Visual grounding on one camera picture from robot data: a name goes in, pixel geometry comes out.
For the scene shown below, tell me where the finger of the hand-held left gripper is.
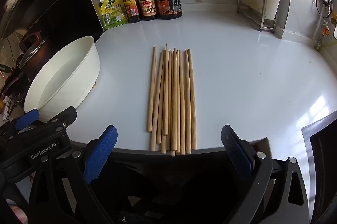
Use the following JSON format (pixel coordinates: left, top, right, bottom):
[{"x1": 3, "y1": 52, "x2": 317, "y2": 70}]
[
  {"x1": 32, "y1": 106, "x2": 78, "y2": 140},
  {"x1": 0, "y1": 109, "x2": 40, "y2": 135}
]

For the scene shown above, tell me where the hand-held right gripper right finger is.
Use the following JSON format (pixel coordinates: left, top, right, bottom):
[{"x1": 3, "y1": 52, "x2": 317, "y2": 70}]
[{"x1": 221, "y1": 124, "x2": 310, "y2": 224}]

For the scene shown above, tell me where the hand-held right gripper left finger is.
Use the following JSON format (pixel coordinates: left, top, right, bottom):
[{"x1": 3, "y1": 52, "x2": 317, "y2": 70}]
[{"x1": 28, "y1": 125, "x2": 118, "y2": 224}]

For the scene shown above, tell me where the white bowl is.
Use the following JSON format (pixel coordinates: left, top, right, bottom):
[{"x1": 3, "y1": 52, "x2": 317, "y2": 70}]
[{"x1": 24, "y1": 36, "x2": 101, "y2": 123}]

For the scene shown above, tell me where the bunch of wooden chopsticks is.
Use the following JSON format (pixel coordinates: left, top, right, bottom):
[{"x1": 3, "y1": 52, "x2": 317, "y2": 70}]
[{"x1": 147, "y1": 43, "x2": 197, "y2": 157}]

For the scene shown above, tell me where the person's left hand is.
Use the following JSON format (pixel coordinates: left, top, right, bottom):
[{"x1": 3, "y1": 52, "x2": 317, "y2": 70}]
[{"x1": 6, "y1": 199, "x2": 28, "y2": 224}]

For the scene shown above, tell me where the dark cooking pot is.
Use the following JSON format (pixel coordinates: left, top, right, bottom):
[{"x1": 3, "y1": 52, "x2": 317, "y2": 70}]
[{"x1": 18, "y1": 30, "x2": 52, "y2": 66}]

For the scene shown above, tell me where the dark panel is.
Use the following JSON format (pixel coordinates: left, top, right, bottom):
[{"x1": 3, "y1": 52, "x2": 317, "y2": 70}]
[{"x1": 301, "y1": 111, "x2": 337, "y2": 224}]

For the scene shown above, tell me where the yellow green seasoning pouch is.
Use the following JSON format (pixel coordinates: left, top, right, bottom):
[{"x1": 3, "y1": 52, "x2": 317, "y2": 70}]
[{"x1": 99, "y1": 0, "x2": 128, "y2": 30}]

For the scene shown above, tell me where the stainless steel rack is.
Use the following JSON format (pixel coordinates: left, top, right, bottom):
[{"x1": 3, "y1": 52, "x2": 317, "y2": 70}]
[{"x1": 236, "y1": 0, "x2": 277, "y2": 33}]

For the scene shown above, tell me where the black cable loop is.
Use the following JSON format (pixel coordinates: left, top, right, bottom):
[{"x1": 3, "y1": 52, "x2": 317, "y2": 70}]
[{"x1": 315, "y1": 0, "x2": 332, "y2": 19}]

